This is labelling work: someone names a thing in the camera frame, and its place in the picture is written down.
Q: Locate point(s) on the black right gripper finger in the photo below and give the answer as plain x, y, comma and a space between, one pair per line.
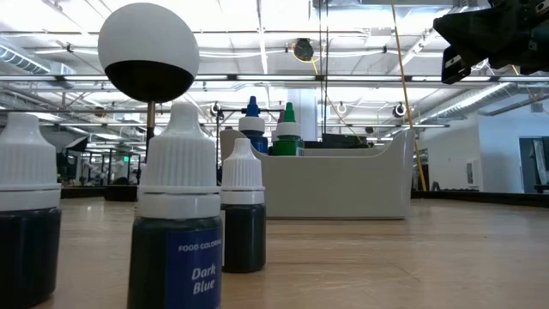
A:
465, 28

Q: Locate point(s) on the large green food coloring bottle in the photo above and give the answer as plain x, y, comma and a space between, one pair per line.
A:
288, 146

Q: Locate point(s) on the large blue food coloring bottle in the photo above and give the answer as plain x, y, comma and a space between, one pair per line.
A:
253, 126

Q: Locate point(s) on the small white-capped dropper bottle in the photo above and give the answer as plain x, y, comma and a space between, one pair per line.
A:
25, 163
242, 180

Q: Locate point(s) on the small Dark Blue dropper bottle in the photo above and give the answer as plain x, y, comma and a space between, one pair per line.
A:
178, 171

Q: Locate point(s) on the grey plastic bin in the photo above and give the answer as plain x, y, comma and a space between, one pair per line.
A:
334, 184

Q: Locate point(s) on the white globe table lamp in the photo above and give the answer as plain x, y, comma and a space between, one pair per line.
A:
146, 38

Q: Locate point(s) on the distant robot workstation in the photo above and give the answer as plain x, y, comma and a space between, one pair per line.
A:
111, 171

